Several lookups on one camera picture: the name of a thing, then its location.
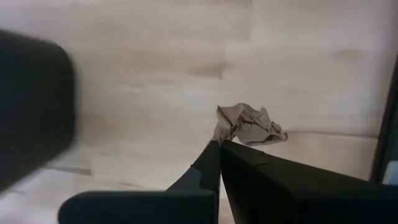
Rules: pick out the brown paper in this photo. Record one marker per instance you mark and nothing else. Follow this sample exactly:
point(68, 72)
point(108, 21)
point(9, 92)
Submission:
point(248, 124)

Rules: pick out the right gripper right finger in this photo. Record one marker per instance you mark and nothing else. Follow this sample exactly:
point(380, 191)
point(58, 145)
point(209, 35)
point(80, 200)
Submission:
point(295, 196)

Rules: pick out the black trash bin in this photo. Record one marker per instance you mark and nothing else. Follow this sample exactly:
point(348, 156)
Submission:
point(31, 102)

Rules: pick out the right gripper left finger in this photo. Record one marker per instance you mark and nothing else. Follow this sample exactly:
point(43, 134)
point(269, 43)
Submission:
point(186, 208)

